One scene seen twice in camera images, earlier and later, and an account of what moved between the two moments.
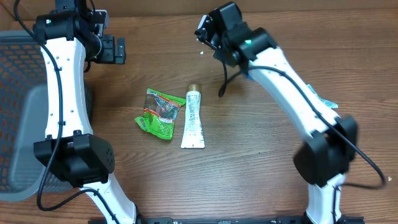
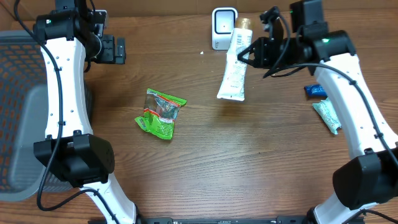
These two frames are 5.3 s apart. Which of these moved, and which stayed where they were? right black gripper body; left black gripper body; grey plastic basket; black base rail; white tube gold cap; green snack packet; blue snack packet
Moved: white tube gold cap; blue snack packet; right black gripper body
Stayed: left black gripper body; green snack packet; black base rail; grey plastic basket
